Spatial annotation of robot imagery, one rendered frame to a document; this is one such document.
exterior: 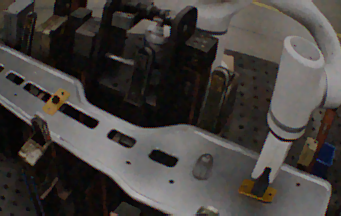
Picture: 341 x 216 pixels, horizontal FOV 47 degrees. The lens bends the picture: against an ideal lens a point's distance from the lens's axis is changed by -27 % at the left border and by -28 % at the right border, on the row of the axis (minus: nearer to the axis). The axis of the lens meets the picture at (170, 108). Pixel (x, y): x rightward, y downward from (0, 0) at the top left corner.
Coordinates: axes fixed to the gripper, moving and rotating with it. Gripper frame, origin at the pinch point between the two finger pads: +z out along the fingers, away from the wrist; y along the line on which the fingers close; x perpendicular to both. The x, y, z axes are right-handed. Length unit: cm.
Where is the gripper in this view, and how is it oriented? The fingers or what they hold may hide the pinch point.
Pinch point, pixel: (262, 183)
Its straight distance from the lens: 89.7
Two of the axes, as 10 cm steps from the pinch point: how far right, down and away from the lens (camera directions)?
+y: -4.4, 5.6, -7.0
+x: 8.9, 3.8, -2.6
